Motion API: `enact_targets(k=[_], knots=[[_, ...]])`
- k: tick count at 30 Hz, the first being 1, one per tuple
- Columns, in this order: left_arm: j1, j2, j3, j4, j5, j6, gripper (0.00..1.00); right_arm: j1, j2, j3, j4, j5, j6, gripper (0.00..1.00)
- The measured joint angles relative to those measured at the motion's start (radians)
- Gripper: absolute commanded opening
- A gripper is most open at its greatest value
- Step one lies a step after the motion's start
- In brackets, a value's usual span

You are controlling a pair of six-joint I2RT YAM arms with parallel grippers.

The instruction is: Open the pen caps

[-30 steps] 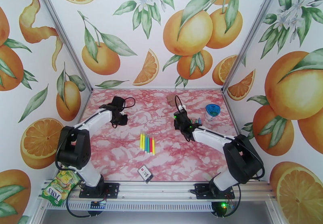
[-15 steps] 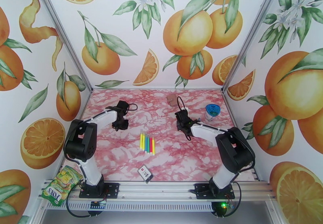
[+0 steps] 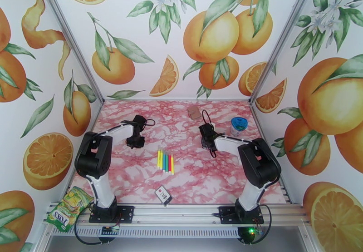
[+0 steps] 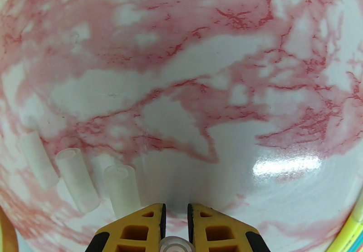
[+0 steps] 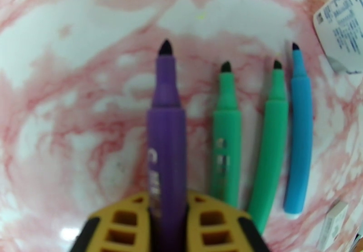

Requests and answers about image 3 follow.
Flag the blue lid plastic cup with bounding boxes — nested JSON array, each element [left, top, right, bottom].
[[230, 117, 249, 138]]

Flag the black card box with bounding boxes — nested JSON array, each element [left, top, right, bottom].
[[155, 185, 173, 207]]

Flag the small circuit board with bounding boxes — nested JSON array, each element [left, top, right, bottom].
[[101, 225, 120, 236]]

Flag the green yellow candy bag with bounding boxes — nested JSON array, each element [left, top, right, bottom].
[[46, 186, 94, 233]]

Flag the black puck with green light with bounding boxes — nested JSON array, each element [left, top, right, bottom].
[[237, 225, 263, 245]]

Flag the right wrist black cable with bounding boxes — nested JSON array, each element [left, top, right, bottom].
[[201, 109, 217, 158]]

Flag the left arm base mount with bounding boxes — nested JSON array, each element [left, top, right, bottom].
[[88, 205, 135, 224]]

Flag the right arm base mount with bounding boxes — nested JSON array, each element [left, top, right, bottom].
[[218, 206, 265, 225]]

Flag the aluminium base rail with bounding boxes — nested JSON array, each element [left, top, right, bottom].
[[42, 203, 311, 227]]

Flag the slotted cable tray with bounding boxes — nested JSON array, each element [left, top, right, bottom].
[[51, 227, 242, 239]]

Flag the right base black cable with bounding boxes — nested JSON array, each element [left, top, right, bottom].
[[250, 204, 273, 245]]

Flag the base black cable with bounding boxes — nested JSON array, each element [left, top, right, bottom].
[[73, 214, 114, 246], [250, 204, 273, 245]]

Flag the left base black cable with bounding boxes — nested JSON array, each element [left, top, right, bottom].
[[73, 214, 114, 246]]

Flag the aluminium frame post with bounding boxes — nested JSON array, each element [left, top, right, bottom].
[[35, 0, 106, 104], [249, 0, 323, 106]]

